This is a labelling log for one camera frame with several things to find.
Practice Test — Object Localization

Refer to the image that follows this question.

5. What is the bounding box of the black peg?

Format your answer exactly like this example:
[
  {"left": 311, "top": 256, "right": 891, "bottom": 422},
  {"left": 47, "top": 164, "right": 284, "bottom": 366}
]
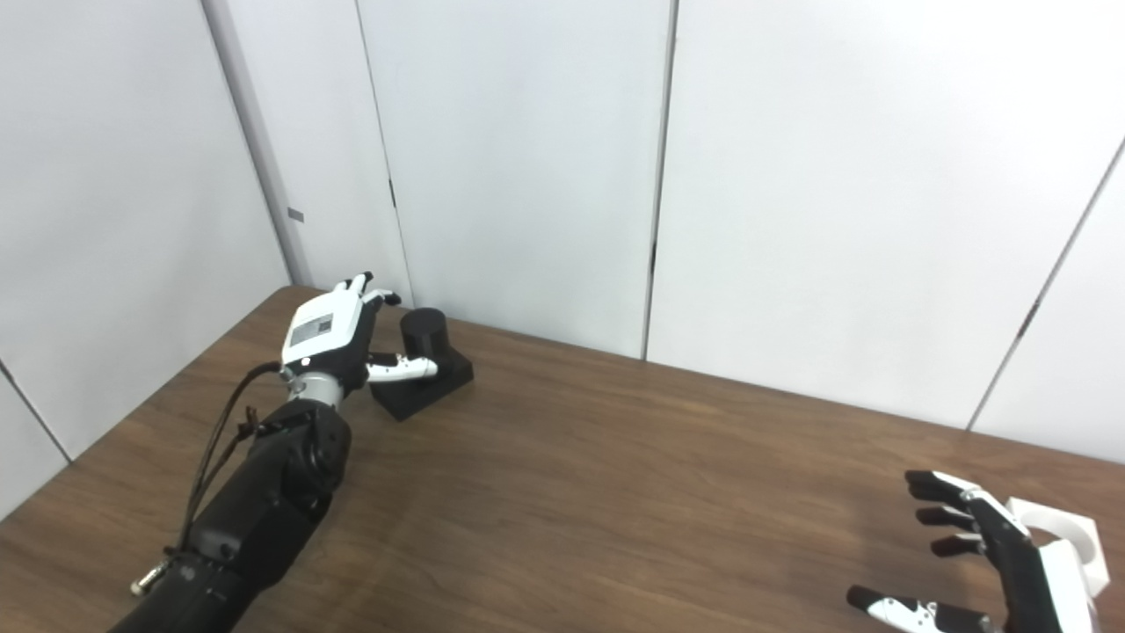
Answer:
[{"left": 369, "top": 308, "right": 475, "bottom": 422}]

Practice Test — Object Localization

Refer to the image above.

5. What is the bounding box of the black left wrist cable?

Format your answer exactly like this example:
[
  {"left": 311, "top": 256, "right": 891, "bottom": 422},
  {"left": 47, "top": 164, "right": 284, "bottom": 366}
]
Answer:
[{"left": 130, "top": 360, "right": 291, "bottom": 597}]

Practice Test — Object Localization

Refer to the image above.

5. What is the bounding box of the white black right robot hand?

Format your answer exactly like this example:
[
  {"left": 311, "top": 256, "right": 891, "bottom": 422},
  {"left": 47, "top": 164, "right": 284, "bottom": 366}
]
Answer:
[{"left": 846, "top": 469, "right": 1100, "bottom": 633}]

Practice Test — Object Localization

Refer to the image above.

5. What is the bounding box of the white square piece with hole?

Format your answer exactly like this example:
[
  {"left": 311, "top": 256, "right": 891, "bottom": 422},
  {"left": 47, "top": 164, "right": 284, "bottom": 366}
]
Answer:
[{"left": 1006, "top": 497, "right": 1111, "bottom": 603}]

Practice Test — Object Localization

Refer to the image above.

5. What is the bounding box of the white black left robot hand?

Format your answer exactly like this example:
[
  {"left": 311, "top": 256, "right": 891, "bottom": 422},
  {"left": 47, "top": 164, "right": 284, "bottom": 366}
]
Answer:
[{"left": 279, "top": 271, "right": 439, "bottom": 394}]

